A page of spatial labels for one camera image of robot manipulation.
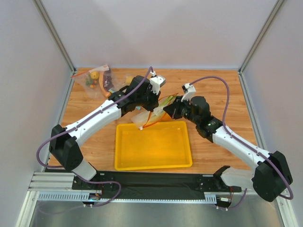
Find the fake yellow potato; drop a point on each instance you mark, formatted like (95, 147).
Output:
(128, 79)

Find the fake small cherry tomatoes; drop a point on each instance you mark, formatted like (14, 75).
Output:
(91, 83)

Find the fake purple sweet potato slice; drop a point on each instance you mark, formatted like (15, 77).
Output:
(105, 81)

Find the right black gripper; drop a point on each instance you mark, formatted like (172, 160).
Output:
(177, 109)

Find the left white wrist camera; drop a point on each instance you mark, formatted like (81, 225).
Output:
(157, 81)

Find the yellow plastic tray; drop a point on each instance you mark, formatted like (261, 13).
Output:
(162, 145)

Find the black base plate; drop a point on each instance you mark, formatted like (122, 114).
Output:
(165, 186)

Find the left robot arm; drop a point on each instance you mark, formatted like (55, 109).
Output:
(66, 141)

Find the fake green celery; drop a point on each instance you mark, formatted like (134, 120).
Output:
(158, 112)

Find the aluminium frame rail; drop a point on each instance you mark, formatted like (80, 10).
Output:
(110, 186)

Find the blue-zip clear bag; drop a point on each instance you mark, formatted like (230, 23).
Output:
(124, 95)

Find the red-zip clear bag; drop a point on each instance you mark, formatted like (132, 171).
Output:
(146, 119)
(98, 82)

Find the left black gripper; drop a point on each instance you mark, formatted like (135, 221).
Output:
(153, 103)

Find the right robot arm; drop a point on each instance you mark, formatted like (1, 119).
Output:
(269, 175)

